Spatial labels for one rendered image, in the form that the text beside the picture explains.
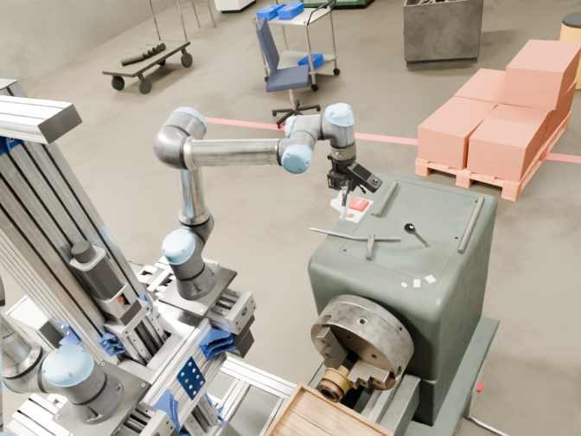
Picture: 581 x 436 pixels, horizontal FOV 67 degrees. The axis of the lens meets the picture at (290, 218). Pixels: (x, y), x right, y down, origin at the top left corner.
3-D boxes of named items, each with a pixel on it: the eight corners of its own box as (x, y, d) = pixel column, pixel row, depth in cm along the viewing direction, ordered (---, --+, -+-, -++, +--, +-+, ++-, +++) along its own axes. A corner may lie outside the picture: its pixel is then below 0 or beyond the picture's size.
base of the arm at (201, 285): (169, 293, 165) (159, 276, 159) (194, 266, 175) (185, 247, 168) (200, 304, 158) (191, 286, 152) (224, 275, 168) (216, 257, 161)
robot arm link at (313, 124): (280, 131, 122) (319, 128, 119) (288, 111, 130) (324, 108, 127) (285, 155, 127) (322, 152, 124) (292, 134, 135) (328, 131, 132)
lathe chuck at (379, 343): (322, 336, 164) (325, 286, 141) (401, 381, 151) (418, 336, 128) (309, 355, 159) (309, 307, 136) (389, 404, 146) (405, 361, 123)
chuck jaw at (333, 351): (345, 343, 144) (323, 317, 141) (355, 343, 140) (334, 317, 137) (328, 370, 138) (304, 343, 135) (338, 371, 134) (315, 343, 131)
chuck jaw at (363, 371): (363, 349, 139) (398, 363, 132) (365, 358, 142) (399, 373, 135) (346, 377, 133) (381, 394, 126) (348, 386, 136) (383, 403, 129)
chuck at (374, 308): (327, 329, 166) (330, 279, 143) (405, 374, 153) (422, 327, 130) (322, 336, 164) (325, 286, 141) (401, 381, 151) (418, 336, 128)
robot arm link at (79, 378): (94, 404, 124) (70, 380, 116) (53, 403, 127) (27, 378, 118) (112, 366, 133) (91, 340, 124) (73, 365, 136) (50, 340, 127)
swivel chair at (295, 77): (327, 105, 511) (314, 12, 445) (309, 131, 473) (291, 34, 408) (281, 104, 536) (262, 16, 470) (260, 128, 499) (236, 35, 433)
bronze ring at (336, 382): (328, 355, 137) (312, 380, 132) (354, 368, 132) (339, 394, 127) (332, 371, 143) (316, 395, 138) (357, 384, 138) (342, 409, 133)
